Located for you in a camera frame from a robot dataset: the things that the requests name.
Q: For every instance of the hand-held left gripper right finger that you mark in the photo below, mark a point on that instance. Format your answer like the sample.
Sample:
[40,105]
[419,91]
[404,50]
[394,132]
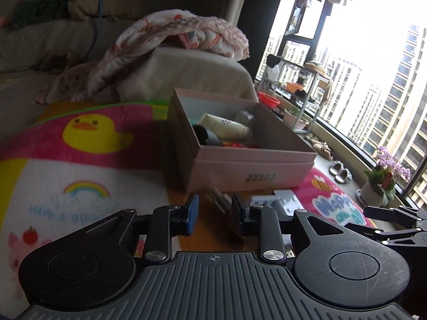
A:
[238,216]

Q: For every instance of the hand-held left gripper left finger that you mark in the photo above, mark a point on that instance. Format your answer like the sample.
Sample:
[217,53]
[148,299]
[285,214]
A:
[191,215]

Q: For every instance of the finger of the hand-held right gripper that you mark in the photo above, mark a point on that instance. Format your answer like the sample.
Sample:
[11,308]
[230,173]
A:
[367,231]
[390,215]

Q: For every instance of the pink cardboard box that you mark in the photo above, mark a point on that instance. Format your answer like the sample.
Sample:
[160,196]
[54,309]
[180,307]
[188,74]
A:
[250,173]

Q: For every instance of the white box with hang tab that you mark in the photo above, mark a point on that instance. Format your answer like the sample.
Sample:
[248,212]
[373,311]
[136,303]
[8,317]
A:
[288,203]

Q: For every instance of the red candy packet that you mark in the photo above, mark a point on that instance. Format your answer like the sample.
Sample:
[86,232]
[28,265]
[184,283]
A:
[237,144]

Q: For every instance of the cream tube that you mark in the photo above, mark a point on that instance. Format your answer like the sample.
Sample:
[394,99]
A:
[223,126]

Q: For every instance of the potted orchid plant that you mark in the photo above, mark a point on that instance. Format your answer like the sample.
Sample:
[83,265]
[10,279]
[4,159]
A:
[377,186]

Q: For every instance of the small beige slipper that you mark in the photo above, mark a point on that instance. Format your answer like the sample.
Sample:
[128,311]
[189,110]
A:
[335,168]
[343,176]

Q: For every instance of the small potted plant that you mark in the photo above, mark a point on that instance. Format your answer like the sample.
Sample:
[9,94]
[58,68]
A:
[295,120]

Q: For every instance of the red basin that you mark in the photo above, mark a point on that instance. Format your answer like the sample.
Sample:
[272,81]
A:
[269,100]

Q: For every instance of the colourful printed mat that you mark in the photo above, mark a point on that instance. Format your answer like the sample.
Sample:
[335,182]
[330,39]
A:
[83,160]

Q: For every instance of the metal shelf rack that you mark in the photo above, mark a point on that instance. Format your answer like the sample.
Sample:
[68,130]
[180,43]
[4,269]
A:
[300,100]

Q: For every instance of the orange basin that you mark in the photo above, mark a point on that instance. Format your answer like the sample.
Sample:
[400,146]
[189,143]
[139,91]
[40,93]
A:
[295,87]

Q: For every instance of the beige sofa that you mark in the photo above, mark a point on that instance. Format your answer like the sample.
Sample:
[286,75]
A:
[200,70]

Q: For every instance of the black cloth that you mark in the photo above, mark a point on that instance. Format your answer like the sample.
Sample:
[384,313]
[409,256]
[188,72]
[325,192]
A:
[274,60]

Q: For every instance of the straw hat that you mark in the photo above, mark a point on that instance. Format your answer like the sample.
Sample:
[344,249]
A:
[315,67]

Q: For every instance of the pink patterned blanket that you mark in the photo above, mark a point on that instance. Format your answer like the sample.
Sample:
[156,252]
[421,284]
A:
[173,30]

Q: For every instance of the beige pillow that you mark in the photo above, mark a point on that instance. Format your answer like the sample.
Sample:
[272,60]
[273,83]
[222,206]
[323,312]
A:
[116,1]

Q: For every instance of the green plush toy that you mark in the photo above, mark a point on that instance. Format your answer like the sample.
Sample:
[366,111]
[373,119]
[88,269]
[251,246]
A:
[36,13]

